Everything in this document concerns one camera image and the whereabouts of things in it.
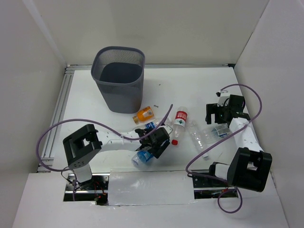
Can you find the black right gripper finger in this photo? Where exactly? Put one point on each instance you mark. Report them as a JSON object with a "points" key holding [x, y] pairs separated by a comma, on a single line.
{"points": [[218, 116], [211, 109]]}

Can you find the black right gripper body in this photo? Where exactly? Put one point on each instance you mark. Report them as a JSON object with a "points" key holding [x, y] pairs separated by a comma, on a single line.
{"points": [[227, 109]]}

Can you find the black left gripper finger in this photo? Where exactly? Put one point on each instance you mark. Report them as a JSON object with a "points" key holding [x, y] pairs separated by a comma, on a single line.
{"points": [[145, 152], [159, 149]]}

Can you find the blue cap plastic bottle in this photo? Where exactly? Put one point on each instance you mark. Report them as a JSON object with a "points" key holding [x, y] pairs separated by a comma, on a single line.
{"points": [[140, 162]]}

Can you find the clear unlabelled plastic bottle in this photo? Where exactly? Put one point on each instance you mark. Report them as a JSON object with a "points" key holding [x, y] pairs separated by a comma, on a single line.
{"points": [[196, 136]]}

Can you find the crushed blue label bottle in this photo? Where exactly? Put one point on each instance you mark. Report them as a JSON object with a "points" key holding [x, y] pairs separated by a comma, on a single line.
{"points": [[153, 123]]}

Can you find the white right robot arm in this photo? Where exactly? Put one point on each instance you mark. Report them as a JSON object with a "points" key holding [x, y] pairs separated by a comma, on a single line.
{"points": [[250, 166]]}

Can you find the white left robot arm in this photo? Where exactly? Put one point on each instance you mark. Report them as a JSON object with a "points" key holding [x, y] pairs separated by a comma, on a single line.
{"points": [[85, 143]]}

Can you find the grey mesh waste bin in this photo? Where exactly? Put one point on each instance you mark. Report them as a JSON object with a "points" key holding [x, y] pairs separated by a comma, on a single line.
{"points": [[119, 74]]}

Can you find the squashed clear blue-label bottle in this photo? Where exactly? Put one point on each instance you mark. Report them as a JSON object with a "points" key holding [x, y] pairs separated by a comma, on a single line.
{"points": [[215, 133]]}

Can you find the small orange juice bottle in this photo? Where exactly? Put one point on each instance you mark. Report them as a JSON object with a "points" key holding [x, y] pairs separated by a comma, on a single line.
{"points": [[143, 115]]}

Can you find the red label water bottle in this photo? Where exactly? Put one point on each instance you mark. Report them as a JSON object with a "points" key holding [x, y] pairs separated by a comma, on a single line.
{"points": [[179, 124]]}

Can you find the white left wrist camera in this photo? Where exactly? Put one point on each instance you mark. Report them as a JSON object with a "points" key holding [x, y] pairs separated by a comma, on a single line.
{"points": [[168, 129]]}

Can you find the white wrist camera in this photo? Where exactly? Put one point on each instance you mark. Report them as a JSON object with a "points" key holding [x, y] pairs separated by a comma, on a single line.
{"points": [[168, 129], [223, 96]]}

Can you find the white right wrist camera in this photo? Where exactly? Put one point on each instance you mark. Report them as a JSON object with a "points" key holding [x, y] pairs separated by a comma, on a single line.
{"points": [[223, 96]]}

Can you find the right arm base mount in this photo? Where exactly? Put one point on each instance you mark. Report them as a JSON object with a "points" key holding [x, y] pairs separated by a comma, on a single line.
{"points": [[205, 188]]}

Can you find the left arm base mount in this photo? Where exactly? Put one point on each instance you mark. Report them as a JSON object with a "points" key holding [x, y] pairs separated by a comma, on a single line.
{"points": [[96, 191]]}

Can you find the aluminium frame rail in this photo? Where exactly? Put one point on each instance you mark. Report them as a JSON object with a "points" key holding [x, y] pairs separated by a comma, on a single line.
{"points": [[165, 89]]}

